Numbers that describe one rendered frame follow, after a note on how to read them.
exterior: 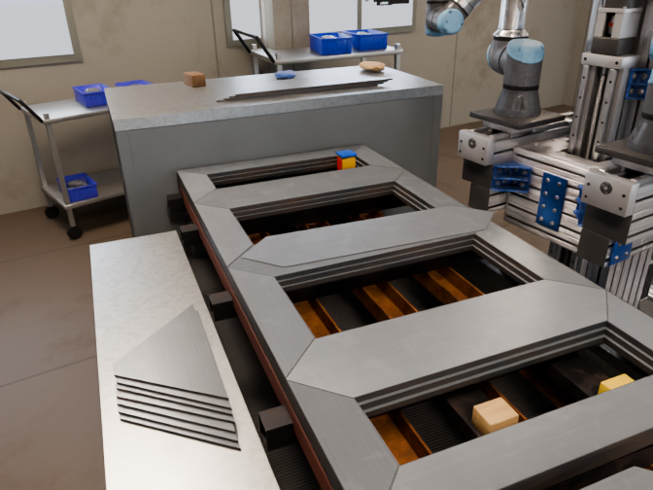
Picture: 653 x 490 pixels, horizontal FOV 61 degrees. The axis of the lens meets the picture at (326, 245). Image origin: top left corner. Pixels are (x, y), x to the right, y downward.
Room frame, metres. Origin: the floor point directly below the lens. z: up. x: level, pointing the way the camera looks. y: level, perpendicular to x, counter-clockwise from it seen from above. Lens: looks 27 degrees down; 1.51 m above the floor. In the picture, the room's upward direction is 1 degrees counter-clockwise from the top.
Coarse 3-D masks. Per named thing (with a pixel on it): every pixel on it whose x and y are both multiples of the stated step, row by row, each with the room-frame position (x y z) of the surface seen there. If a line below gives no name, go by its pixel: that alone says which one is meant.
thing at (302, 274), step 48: (336, 192) 1.68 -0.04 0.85; (384, 192) 1.73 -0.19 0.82; (432, 240) 1.31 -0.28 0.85; (480, 240) 1.32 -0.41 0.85; (288, 288) 1.13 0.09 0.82; (576, 336) 0.90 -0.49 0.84; (624, 336) 0.89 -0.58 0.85; (288, 384) 0.76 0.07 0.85; (432, 384) 0.77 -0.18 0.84; (336, 480) 0.56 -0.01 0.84; (528, 480) 0.55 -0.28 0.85
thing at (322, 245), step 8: (296, 232) 1.37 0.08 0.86; (304, 232) 1.37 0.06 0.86; (312, 232) 1.36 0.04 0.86; (320, 232) 1.36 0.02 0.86; (304, 240) 1.32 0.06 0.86; (312, 240) 1.32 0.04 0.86; (320, 240) 1.32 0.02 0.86; (328, 240) 1.32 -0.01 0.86; (312, 248) 1.27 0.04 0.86; (320, 248) 1.27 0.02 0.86; (328, 248) 1.27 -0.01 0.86; (336, 248) 1.27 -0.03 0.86; (320, 256) 1.23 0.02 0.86; (328, 256) 1.23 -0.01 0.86; (336, 256) 1.23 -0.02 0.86
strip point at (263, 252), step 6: (264, 240) 1.32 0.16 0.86; (258, 246) 1.29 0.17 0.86; (264, 246) 1.29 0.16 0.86; (270, 246) 1.29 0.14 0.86; (246, 252) 1.26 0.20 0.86; (252, 252) 1.26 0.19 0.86; (258, 252) 1.26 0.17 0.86; (264, 252) 1.26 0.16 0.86; (270, 252) 1.26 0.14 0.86; (276, 252) 1.25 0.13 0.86; (246, 258) 1.23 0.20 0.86; (252, 258) 1.23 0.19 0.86; (258, 258) 1.22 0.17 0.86; (264, 258) 1.22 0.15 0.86; (270, 258) 1.22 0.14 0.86; (276, 258) 1.22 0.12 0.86; (276, 264) 1.19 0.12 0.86; (282, 264) 1.19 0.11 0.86
